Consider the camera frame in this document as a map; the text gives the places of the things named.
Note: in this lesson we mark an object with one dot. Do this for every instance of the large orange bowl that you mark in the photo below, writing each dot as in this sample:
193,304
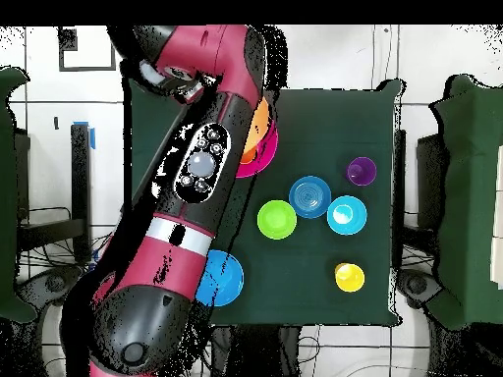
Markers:
257,133

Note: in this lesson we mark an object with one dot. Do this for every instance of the large pink bowl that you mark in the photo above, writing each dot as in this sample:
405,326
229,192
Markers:
263,163

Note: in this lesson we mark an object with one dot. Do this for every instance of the medium blue bowl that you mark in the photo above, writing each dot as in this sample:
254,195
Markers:
226,279

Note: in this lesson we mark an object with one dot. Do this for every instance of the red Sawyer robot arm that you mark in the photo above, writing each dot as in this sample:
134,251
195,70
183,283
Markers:
177,267

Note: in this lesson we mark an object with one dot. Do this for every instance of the blue tape strip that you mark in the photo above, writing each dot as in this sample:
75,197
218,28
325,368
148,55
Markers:
92,138

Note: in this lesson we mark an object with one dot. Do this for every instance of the dark green tablecloth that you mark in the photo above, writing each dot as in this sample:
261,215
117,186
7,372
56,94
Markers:
334,118

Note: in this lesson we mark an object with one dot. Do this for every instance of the small green bowl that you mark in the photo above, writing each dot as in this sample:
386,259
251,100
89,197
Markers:
276,220

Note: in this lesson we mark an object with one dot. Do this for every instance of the dark blue bowl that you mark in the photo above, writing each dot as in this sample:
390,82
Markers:
310,197

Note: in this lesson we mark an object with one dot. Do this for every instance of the purple cup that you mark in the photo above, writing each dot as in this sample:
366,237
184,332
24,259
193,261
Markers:
361,171

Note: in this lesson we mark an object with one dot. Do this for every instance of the small light blue bowl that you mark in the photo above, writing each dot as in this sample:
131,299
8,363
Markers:
347,215

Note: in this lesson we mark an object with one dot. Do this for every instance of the green cloth covered side table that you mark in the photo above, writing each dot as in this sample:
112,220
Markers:
471,196
8,196

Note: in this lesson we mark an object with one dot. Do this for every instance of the dark grey chair base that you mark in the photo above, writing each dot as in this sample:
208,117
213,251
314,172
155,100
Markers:
51,284
416,284

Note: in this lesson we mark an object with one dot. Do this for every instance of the yellow cup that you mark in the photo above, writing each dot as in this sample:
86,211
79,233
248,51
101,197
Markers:
349,277

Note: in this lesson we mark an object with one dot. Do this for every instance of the black square floor frame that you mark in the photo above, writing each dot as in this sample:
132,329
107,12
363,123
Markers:
67,39

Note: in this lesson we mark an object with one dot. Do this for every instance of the black metal frame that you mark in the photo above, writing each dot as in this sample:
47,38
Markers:
80,176

